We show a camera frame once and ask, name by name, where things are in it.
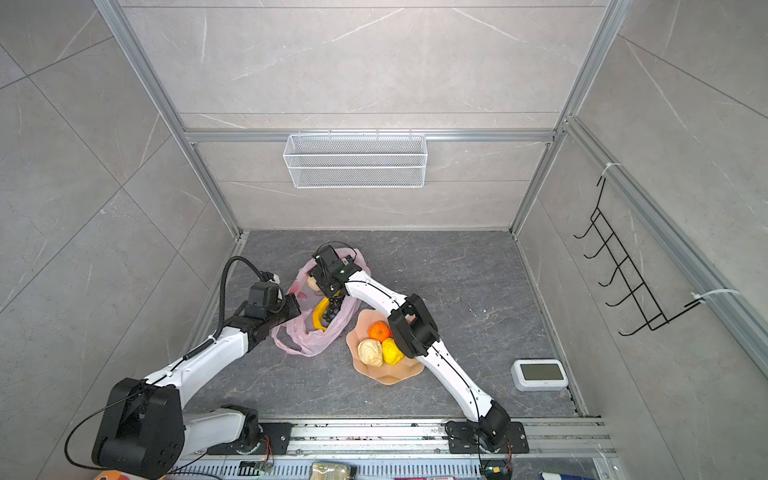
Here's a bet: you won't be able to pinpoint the beige fake mushroom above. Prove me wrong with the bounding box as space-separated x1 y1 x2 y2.
357 338 384 368

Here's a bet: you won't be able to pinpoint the white digital timer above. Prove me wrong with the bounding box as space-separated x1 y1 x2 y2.
511 359 569 392

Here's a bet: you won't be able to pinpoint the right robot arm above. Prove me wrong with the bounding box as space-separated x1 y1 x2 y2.
310 245 511 453

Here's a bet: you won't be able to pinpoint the orange plush toy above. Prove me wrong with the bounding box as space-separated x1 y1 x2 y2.
94 470 141 480

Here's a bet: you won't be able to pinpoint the dark fake grapes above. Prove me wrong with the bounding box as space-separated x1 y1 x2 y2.
322 295 344 327

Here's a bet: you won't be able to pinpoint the pink plastic bag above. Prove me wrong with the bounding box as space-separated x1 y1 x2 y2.
270 260 361 357

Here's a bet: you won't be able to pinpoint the yellow fake lemon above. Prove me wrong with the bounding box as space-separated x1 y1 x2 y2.
381 338 405 365

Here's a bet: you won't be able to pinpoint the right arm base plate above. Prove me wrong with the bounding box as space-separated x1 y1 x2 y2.
443 421 530 455

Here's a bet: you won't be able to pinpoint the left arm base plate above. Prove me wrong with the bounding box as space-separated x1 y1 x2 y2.
206 422 293 457

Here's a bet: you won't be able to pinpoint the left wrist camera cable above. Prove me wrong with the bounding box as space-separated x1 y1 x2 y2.
214 256 280 337

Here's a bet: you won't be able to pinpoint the pink scalloped bowl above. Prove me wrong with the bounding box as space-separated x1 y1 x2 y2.
346 310 424 385

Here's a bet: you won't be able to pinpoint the aluminium front rail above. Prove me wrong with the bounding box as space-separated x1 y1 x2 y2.
167 417 626 479

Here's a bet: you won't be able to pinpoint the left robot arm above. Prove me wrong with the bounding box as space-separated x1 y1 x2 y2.
91 281 300 479

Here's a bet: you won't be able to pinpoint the black wire hook rack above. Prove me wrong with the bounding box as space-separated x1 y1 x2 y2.
573 178 704 337

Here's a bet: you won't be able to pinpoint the orange fake fruit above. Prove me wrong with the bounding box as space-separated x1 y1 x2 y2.
368 321 392 343

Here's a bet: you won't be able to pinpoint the white wire mesh basket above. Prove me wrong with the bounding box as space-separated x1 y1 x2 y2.
283 133 428 189

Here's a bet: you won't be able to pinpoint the beige fake potato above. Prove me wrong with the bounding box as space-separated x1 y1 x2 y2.
306 276 321 292

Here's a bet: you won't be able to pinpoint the yellow fake banana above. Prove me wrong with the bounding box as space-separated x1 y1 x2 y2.
312 298 330 332

